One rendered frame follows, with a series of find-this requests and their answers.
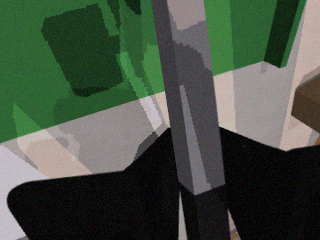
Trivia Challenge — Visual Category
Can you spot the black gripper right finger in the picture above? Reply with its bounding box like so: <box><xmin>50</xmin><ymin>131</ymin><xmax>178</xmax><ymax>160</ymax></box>
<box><xmin>219</xmin><ymin>126</ymin><xmax>320</xmax><ymax>240</ymax></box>

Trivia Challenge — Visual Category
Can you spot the brown cube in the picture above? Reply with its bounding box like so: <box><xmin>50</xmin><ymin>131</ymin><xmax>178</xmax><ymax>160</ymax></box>
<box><xmin>291</xmin><ymin>76</ymin><xmax>320</xmax><ymax>134</ymax></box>

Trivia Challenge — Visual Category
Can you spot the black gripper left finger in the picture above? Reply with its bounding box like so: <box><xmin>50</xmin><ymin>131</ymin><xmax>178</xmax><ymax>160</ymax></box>
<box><xmin>6</xmin><ymin>127</ymin><xmax>180</xmax><ymax>240</ymax></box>

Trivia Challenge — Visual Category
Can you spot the green flat mat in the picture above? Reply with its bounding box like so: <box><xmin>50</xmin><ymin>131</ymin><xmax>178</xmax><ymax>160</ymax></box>
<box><xmin>0</xmin><ymin>0</ymin><xmax>277</xmax><ymax>143</ymax></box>

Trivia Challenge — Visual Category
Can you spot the dark grey rod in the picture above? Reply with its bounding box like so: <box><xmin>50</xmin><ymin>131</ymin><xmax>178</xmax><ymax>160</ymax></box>
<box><xmin>151</xmin><ymin>0</ymin><xmax>231</xmax><ymax>240</ymax></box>

